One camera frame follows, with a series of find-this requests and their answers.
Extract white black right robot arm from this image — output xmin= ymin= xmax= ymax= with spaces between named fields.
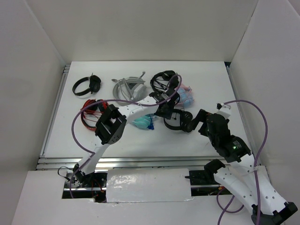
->
xmin=194 ymin=105 xmax=298 ymax=225

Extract grey white headphones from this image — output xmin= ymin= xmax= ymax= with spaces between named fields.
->
xmin=112 ymin=71 xmax=147 ymax=102

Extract teal cat ear headphones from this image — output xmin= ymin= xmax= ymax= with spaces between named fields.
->
xmin=131 ymin=114 xmax=157 ymax=130

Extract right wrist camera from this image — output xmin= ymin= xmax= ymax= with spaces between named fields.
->
xmin=216 ymin=103 xmax=231 ymax=119

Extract aluminium base frame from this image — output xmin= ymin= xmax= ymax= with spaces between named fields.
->
xmin=35 ymin=63 xmax=255 ymax=200

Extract red black headphones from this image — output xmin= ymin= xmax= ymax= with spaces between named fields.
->
xmin=81 ymin=101 xmax=109 ymax=131

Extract black Panasonic headphones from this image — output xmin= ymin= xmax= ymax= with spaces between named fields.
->
xmin=163 ymin=109 xmax=195 ymax=133

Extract white front cover panel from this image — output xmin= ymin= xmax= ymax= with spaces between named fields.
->
xmin=106 ymin=168 xmax=192 ymax=203

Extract pink and blue headphones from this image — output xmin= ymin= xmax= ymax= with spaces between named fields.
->
xmin=177 ymin=84 xmax=194 ymax=107

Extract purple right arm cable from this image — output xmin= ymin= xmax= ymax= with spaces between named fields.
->
xmin=217 ymin=99 xmax=269 ymax=225

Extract small black headphones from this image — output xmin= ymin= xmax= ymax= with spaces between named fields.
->
xmin=72 ymin=73 xmax=103 ymax=96

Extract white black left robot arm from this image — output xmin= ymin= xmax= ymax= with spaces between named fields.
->
xmin=71 ymin=90 xmax=180 ymax=187

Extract black wrapped headphones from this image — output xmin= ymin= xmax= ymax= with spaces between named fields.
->
xmin=150 ymin=70 xmax=179 ymax=94

